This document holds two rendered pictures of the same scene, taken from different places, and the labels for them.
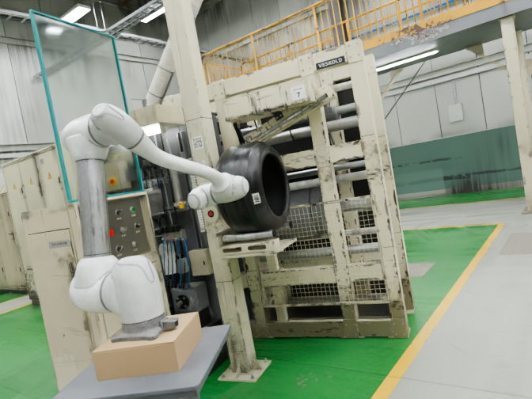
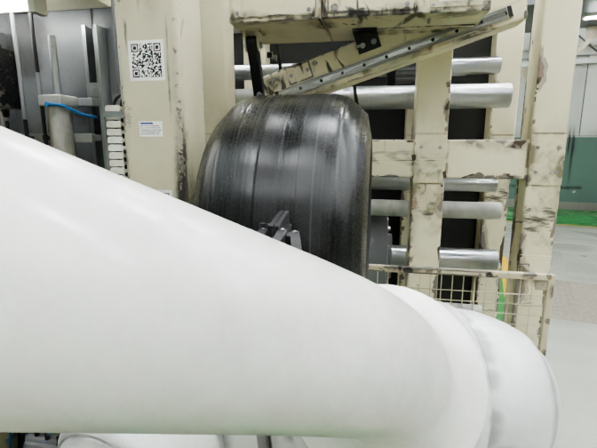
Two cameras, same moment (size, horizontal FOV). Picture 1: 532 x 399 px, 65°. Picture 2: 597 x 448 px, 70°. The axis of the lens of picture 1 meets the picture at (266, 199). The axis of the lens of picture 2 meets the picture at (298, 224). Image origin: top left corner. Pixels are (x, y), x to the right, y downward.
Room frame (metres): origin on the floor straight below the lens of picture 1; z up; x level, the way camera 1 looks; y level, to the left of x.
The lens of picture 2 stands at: (1.69, 0.28, 1.36)
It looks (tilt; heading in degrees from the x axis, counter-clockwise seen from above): 11 degrees down; 346
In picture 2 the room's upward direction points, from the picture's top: straight up
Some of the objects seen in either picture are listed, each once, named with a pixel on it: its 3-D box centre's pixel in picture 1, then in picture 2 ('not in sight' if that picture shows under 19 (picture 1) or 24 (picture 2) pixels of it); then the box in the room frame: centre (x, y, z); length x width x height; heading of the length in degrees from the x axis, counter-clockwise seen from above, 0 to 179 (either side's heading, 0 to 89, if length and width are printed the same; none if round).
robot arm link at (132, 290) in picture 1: (134, 286); not in sight; (1.49, 0.52, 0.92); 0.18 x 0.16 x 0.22; 62
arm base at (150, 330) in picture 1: (149, 323); not in sight; (1.48, 0.49, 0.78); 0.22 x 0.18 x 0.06; 73
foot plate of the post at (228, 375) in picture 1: (245, 367); not in sight; (2.67, 0.33, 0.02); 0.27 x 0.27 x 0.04; 66
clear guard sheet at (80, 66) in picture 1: (93, 111); not in sight; (2.31, 0.85, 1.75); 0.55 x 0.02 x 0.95; 156
